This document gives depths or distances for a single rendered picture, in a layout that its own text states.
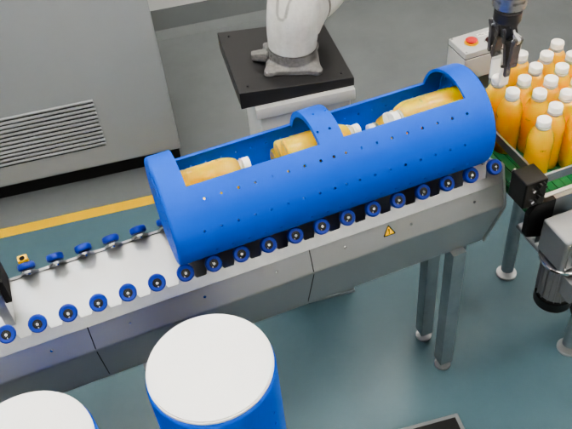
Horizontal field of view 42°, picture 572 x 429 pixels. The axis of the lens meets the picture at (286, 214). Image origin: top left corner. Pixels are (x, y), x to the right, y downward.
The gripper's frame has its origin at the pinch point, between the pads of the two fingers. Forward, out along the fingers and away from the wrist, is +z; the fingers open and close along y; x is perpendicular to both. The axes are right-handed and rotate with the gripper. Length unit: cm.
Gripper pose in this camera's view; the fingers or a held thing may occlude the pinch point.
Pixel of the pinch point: (500, 71)
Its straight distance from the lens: 226.0
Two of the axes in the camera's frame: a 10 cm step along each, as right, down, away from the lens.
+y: 3.7, 6.3, -6.8
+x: 9.3, -3.1, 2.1
